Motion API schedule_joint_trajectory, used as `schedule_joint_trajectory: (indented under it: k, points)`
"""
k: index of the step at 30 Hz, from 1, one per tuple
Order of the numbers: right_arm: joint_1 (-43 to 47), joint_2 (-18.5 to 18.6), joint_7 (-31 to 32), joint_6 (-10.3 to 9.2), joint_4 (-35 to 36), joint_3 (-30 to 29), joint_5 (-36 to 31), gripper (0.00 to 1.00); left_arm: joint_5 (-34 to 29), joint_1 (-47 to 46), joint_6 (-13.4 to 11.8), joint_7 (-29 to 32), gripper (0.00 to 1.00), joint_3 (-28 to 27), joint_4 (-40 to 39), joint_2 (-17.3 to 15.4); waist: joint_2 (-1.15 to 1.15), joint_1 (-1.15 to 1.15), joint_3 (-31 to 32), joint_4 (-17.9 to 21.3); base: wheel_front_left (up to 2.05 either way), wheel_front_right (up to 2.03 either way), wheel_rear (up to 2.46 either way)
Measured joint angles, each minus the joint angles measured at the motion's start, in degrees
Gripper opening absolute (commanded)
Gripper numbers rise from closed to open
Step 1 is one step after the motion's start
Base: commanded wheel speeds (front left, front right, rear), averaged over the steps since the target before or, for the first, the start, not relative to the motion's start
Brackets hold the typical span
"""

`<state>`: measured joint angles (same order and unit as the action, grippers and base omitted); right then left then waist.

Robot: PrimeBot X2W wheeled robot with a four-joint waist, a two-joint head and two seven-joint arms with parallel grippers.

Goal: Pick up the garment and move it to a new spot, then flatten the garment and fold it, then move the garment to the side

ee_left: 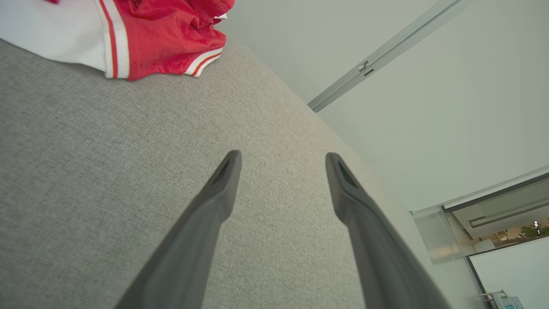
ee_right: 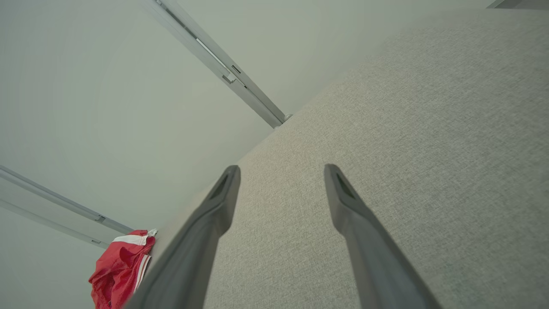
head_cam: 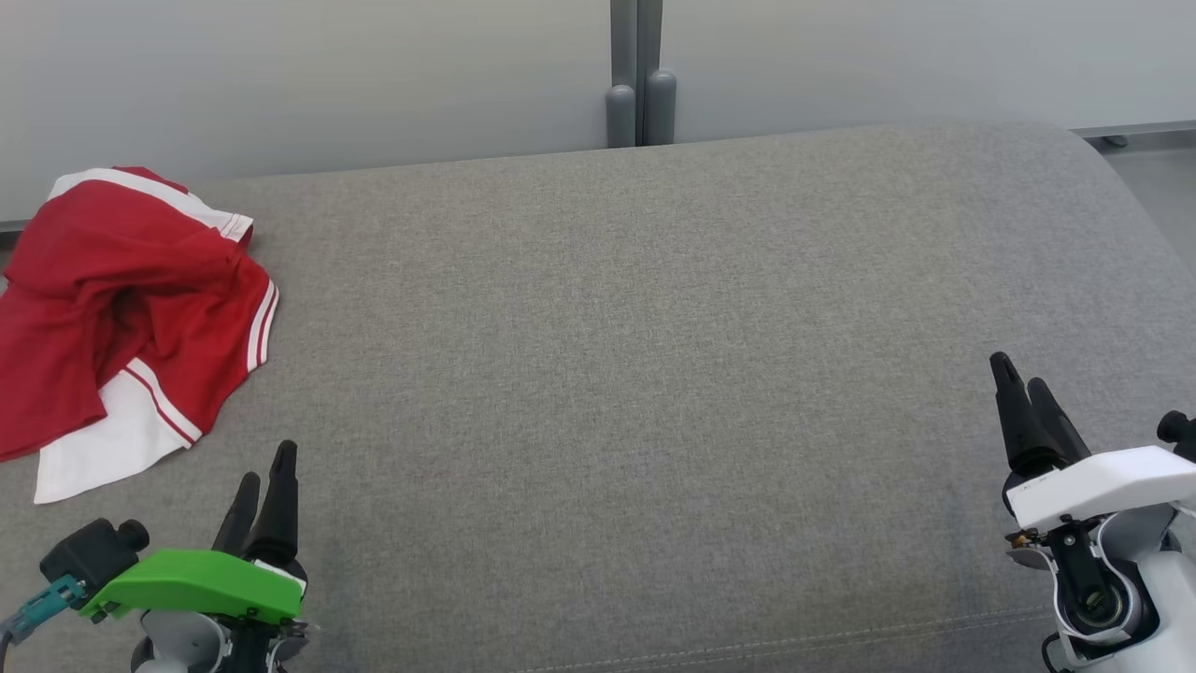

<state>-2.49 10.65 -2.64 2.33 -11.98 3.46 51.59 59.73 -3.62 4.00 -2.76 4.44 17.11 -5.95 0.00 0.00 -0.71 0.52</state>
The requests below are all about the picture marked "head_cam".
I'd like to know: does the red white basketball jersey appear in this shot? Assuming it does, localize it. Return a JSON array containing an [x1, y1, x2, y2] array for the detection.
[[0, 245, 281, 506]]

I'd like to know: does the black left cable teal plug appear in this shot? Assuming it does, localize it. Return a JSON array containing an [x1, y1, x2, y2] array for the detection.
[[0, 575, 85, 648]]

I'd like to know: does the grey partition post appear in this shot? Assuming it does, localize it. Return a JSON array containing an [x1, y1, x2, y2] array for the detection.
[[605, 0, 639, 149], [639, 0, 678, 147]]

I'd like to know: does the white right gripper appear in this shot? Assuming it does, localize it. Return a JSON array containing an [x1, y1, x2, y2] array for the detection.
[[990, 351, 1196, 534]]

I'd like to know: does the grey fabric sofa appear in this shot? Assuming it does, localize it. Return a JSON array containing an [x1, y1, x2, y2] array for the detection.
[[0, 120, 1196, 673]]

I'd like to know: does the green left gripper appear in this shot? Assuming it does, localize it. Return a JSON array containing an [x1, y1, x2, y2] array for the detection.
[[79, 440, 309, 625]]

